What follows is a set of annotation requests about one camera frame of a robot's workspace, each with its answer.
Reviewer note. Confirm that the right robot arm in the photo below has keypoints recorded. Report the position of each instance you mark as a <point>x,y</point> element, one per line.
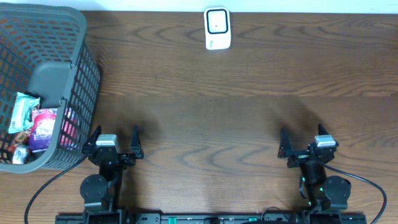
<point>327,195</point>

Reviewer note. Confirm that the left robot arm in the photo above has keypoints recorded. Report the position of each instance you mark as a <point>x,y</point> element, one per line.
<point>101,191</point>

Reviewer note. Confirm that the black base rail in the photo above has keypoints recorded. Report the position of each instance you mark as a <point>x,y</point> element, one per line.
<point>155,218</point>

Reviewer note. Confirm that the purple red snack bag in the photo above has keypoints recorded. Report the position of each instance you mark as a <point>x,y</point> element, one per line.
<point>41,132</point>

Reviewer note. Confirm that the teal snack packet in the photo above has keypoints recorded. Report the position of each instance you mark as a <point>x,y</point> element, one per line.
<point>22,111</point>

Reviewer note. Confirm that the white barcode scanner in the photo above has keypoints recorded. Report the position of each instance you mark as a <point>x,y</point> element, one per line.
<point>217,28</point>

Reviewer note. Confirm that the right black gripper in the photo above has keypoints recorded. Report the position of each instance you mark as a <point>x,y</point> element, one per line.
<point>285,151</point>

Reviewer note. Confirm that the brown orange candy bar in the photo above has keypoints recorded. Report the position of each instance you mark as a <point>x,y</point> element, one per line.
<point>21,138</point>

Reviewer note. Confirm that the grey plastic mesh basket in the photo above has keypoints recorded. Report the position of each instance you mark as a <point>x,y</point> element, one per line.
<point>44,54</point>

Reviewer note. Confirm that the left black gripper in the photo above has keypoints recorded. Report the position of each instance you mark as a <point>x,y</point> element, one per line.
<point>125,157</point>

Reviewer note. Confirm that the small orange snack packet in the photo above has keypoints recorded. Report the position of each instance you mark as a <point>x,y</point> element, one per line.
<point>21,154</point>

